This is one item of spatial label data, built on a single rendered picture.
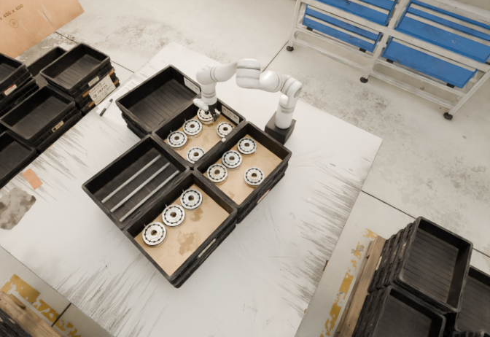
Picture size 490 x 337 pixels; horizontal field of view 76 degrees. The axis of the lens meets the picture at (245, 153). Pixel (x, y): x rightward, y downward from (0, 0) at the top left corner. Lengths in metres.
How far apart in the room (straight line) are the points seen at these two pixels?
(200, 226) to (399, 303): 1.18
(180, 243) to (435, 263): 1.39
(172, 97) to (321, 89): 1.71
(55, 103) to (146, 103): 1.01
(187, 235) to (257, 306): 0.43
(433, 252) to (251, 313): 1.10
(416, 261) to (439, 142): 1.46
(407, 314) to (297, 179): 0.93
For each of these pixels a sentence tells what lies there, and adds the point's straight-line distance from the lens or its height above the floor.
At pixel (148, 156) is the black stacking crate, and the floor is 0.83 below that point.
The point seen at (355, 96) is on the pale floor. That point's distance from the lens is 3.24.
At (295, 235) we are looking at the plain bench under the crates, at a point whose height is 0.70.
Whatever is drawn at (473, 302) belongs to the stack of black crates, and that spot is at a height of 0.27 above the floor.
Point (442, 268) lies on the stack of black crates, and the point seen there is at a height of 0.49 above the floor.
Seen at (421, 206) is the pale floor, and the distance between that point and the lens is 2.82.
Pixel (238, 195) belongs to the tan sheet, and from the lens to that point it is 1.53.
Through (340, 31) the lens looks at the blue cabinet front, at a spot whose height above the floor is 0.40.
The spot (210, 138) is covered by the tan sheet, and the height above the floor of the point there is 0.83.
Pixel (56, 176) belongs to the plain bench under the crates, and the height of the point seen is 0.70.
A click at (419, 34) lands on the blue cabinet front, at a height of 0.64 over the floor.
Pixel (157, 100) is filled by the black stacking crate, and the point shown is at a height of 0.83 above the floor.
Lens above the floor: 2.23
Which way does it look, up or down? 58 degrees down
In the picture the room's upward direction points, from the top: 5 degrees clockwise
